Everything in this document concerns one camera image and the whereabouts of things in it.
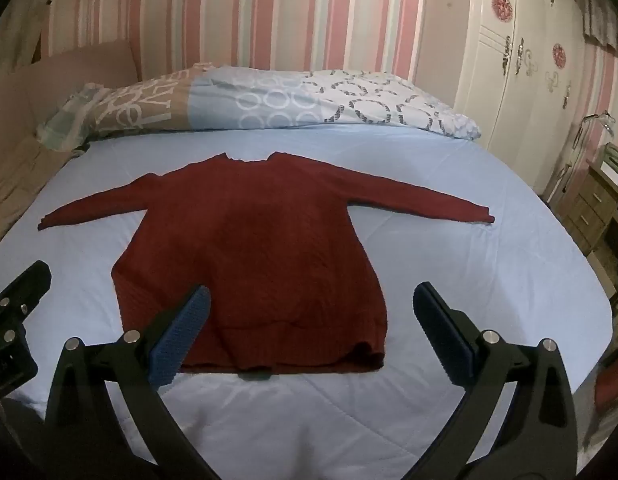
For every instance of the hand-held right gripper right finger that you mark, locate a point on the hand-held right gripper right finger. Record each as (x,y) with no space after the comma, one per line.
(441,332)

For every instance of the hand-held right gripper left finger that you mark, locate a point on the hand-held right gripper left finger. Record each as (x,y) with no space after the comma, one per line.
(181,332)

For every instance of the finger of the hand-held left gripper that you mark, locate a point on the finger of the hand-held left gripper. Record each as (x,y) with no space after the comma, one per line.
(19,290)

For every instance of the red knitted sweater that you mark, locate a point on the red knitted sweater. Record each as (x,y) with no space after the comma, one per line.
(249,260)

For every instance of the light blue bed sheet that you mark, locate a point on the light blue bed sheet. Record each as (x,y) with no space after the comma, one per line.
(464,280)

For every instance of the beige blanket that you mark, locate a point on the beige blanket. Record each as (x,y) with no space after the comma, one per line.
(11,180)

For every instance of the red cloth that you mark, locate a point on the red cloth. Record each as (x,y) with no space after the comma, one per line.
(611,390)

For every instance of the wooden drawer cabinet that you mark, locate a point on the wooden drawer cabinet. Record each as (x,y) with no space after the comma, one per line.
(596,210)

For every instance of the beige headboard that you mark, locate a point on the beige headboard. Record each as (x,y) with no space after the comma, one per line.
(49,90)

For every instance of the patterned blue beige pillow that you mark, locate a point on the patterned blue beige pillow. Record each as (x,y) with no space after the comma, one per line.
(269,100)

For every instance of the white wardrobe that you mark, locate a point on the white wardrobe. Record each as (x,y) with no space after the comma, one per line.
(529,70)

